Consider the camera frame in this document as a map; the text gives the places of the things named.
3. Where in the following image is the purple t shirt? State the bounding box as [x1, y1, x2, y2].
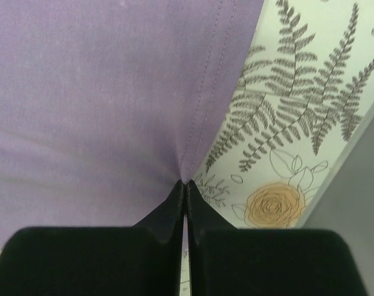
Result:
[0, 1, 263, 249]

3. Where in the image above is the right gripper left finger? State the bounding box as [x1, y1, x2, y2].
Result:
[0, 182, 185, 295]

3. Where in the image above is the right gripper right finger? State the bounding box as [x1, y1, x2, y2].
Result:
[185, 181, 367, 296]

